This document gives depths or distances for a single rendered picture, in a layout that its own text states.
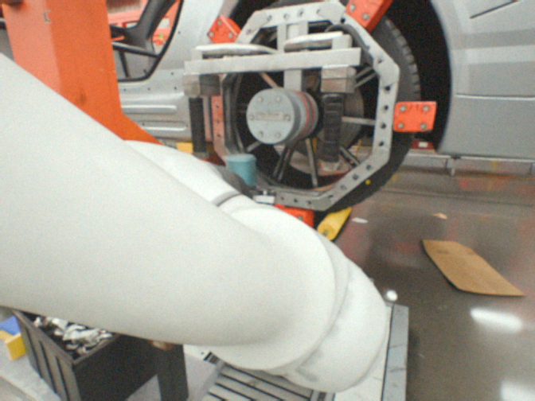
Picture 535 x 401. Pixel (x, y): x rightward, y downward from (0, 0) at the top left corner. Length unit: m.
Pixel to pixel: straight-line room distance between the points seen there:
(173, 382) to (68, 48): 0.75
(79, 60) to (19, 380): 0.67
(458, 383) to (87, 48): 1.48
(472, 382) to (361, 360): 1.12
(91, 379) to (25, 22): 0.77
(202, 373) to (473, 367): 1.04
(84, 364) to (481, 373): 1.22
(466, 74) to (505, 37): 0.10
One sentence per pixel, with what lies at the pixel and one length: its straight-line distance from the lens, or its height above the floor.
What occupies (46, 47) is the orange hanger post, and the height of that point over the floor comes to 1.00.
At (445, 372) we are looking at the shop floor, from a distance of 1.33.
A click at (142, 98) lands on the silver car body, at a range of 1.45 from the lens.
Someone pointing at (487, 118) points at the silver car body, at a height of 0.85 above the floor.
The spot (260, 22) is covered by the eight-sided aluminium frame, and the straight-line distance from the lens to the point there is 0.94.
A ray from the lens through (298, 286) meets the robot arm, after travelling 0.17.
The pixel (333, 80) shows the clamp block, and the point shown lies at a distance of 0.62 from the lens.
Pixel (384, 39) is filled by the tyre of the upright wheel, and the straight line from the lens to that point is 0.93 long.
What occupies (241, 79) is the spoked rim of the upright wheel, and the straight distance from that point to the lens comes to 1.06.
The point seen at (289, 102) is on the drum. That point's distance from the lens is 0.73.
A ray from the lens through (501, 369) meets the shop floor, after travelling 1.44.
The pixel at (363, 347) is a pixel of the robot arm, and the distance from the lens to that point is 0.23.
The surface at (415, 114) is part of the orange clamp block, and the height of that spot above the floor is 0.86.
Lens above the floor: 0.88
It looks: 18 degrees down
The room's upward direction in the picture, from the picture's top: straight up
